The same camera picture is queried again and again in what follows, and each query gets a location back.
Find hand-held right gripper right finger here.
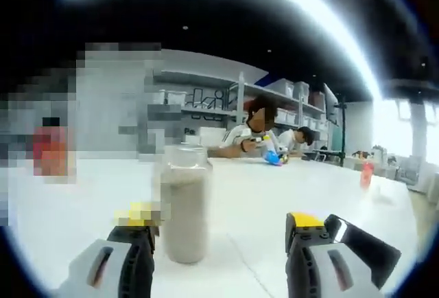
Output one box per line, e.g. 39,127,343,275
285,211,378,298

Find black smartphone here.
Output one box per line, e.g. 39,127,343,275
324,214,402,290

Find orange small bottle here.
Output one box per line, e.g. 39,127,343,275
359,162,376,190

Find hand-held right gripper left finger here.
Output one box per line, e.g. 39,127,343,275
51,201,162,298

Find translucent plastic bottle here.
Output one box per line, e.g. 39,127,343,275
152,145,213,265

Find standing glass panel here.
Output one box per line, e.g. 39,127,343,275
322,83,344,152

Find long ceiling light strip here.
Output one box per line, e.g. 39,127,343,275
60,0,385,102

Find blue plastic item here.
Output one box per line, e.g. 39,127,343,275
262,150,286,168

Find black tripod stand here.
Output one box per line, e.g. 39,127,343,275
337,95,349,169

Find grey metal shelving unit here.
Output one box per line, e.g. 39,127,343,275
152,69,331,148

